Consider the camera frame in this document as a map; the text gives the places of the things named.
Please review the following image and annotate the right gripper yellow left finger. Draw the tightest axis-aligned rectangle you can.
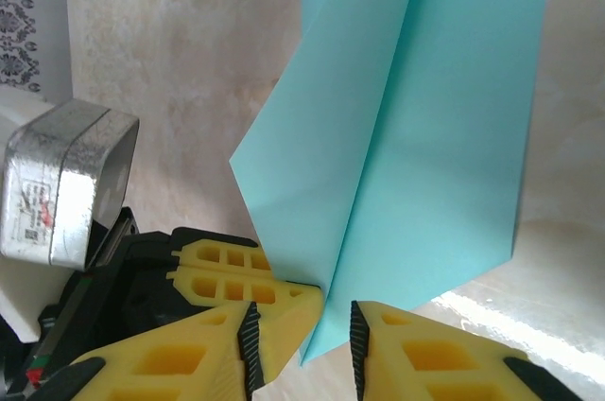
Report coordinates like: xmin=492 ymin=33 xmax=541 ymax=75
xmin=70 ymin=300 xmax=262 ymax=401

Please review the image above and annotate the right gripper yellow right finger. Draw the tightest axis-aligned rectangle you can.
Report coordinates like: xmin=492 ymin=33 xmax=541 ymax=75
xmin=349 ymin=300 xmax=582 ymax=401

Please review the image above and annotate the teal paper sheet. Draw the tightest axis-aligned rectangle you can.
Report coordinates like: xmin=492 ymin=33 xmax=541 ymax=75
xmin=229 ymin=0 xmax=554 ymax=367

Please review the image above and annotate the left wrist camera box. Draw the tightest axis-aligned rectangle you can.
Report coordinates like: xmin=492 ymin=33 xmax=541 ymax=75
xmin=0 ymin=86 xmax=141 ymax=343

